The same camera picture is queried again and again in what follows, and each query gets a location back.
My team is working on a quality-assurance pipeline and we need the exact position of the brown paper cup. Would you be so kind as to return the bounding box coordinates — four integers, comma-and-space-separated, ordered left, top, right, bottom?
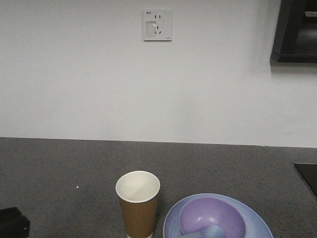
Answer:
115, 171, 160, 238

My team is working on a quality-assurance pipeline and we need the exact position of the black induction cooktop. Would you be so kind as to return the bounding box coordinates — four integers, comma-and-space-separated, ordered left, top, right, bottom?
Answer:
294, 163, 317, 197

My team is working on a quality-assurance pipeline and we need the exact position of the white wall power socket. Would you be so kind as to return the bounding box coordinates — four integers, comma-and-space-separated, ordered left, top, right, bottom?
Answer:
142, 9, 173, 41

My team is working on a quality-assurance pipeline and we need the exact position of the purple plastic bowl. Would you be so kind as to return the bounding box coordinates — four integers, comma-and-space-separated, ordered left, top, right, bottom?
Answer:
179, 198, 246, 238

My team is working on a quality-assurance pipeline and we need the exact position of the light blue plastic spoon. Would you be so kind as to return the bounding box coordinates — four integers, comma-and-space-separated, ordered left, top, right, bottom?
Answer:
181, 225, 225, 238

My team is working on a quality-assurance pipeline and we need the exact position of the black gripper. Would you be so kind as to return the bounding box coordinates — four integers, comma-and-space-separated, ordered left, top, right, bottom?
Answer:
0, 207, 30, 238

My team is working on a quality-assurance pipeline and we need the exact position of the black range hood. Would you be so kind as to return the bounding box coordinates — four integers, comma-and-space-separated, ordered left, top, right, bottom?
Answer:
270, 0, 317, 63

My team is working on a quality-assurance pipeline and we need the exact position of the light blue plastic plate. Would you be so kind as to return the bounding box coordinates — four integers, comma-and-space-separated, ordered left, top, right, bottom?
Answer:
163, 193, 273, 238

